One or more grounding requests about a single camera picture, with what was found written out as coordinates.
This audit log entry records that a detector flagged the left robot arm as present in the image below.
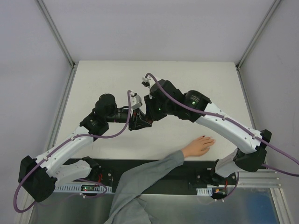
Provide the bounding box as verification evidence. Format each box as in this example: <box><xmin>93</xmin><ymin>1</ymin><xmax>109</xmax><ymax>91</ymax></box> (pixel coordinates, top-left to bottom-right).
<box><xmin>18</xmin><ymin>91</ymin><xmax>153</xmax><ymax>203</ymax></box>

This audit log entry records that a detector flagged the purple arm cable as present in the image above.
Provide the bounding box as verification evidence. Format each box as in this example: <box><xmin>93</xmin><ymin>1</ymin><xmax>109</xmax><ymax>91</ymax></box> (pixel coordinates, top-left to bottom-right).
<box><xmin>13</xmin><ymin>90</ymin><xmax>136</xmax><ymax>213</ymax></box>
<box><xmin>144</xmin><ymin>72</ymin><xmax>299</xmax><ymax>176</ymax></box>

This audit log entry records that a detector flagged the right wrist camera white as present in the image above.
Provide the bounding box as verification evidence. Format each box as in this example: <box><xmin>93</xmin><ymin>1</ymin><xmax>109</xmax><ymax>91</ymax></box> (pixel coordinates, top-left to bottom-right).
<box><xmin>142</xmin><ymin>73</ymin><xmax>160</xmax><ymax>90</ymax></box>

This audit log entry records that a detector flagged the aluminium frame post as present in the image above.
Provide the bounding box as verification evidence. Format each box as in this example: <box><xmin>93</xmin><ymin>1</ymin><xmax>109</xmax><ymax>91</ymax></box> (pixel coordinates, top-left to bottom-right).
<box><xmin>35</xmin><ymin>0</ymin><xmax>76</xmax><ymax>69</ymax></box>
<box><xmin>236</xmin><ymin>0</ymin><xmax>283</xmax><ymax>71</ymax></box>

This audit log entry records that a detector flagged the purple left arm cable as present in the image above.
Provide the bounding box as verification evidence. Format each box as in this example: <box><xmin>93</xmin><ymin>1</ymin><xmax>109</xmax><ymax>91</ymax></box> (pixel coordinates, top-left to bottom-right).
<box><xmin>13</xmin><ymin>90</ymin><xmax>136</xmax><ymax>213</ymax></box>

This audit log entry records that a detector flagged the mannequin hand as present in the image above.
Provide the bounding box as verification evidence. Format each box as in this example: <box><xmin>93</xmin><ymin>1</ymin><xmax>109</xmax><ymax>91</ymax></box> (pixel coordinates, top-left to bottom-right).
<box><xmin>182</xmin><ymin>136</ymin><xmax>215</xmax><ymax>158</ymax></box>

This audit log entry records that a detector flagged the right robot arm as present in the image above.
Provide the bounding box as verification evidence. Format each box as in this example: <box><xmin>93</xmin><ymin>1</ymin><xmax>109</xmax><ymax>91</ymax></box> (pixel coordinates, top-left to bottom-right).
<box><xmin>142</xmin><ymin>77</ymin><xmax>271</xmax><ymax>184</ymax></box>

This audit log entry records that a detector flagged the grey sleeved forearm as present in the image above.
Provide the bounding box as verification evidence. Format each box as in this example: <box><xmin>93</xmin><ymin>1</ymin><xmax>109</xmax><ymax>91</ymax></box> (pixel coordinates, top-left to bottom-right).
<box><xmin>105</xmin><ymin>150</ymin><xmax>185</xmax><ymax>224</ymax></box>

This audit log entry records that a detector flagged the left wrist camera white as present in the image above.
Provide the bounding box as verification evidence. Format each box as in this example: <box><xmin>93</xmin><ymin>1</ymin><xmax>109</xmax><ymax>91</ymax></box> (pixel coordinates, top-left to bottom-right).
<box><xmin>129</xmin><ymin>91</ymin><xmax>142</xmax><ymax>111</ymax></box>

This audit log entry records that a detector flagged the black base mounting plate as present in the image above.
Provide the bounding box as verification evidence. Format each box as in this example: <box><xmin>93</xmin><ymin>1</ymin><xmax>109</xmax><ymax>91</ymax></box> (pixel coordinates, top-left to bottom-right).
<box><xmin>58</xmin><ymin>158</ymin><xmax>241</xmax><ymax>196</ymax></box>

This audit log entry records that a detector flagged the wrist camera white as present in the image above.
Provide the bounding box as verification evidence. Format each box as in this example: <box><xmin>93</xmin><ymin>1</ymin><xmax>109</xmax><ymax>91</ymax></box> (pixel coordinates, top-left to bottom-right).
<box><xmin>129</xmin><ymin>91</ymin><xmax>142</xmax><ymax>111</ymax></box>
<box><xmin>142</xmin><ymin>73</ymin><xmax>160</xmax><ymax>90</ymax></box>

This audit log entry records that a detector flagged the aluminium frame post left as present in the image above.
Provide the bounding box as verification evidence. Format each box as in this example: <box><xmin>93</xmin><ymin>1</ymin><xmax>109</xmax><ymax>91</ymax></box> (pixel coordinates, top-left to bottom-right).
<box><xmin>35</xmin><ymin>0</ymin><xmax>76</xmax><ymax>69</ymax></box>

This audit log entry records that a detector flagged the aluminium frame post right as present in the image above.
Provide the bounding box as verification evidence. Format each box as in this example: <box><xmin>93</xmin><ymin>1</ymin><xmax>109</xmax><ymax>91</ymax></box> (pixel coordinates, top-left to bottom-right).
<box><xmin>236</xmin><ymin>0</ymin><xmax>283</xmax><ymax>71</ymax></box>

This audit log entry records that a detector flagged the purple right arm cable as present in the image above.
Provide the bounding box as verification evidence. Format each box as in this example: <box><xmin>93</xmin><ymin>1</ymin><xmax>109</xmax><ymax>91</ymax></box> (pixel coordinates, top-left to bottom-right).
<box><xmin>144</xmin><ymin>72</ymin><xmax>299</xmax><ymax>176</ymax></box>

